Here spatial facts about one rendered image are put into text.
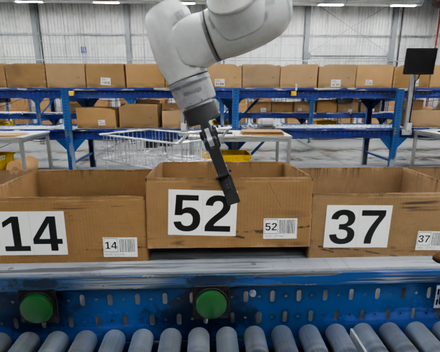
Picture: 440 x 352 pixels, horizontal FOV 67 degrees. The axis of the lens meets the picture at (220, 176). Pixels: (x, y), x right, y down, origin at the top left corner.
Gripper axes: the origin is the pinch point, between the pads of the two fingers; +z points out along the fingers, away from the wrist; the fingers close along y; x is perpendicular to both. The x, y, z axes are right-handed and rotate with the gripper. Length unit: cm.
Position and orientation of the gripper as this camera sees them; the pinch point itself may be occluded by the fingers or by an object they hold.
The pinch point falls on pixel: (228, 188)
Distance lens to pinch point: 77.9
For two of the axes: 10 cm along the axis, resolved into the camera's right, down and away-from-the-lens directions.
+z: 3.4, 9.1, 2.3
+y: 0.4, 2.3, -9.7
